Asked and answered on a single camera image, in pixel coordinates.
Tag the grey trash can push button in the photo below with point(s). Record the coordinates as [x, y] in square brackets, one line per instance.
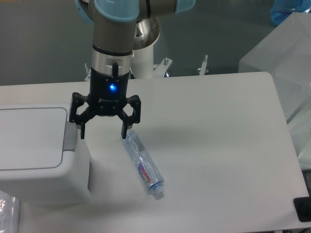
[70, 137]

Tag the translucent white plastic box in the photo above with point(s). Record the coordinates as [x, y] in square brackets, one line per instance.
[285, 53]

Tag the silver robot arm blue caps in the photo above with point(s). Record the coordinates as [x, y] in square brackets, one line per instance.
[113, 43]

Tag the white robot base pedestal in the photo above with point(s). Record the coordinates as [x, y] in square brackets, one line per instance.
[146, 35]

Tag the metal clamp bolt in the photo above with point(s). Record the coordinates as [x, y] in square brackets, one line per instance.
[203, 69]

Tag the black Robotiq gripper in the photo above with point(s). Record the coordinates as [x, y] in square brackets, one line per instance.
[105, 92]

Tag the black device at table edge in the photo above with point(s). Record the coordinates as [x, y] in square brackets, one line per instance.
[303, 208]

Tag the clear plastic sheet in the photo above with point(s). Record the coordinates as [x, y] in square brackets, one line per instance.
[9, 213]

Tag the blue plastic bag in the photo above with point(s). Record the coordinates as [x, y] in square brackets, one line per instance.
[281, 9]

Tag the clear plastic water bottle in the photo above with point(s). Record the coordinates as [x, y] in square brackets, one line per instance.
[144, 165]

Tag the white trash can body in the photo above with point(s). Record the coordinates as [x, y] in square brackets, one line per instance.
[68, 183]

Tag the white trash can lid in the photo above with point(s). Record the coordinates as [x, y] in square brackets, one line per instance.
[31, 138]

